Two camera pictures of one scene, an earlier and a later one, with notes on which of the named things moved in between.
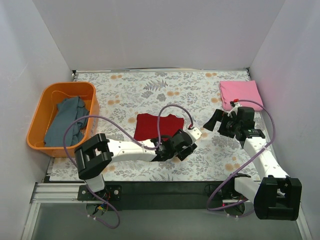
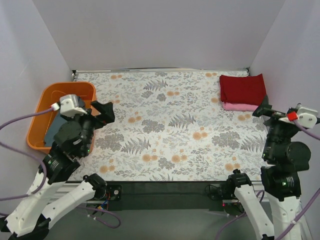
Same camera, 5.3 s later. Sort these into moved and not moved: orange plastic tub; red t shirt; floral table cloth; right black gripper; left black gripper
Moved: left black gripper; right black gripper; red t shirt
Not moved: floral table cloth; orange plastic tub
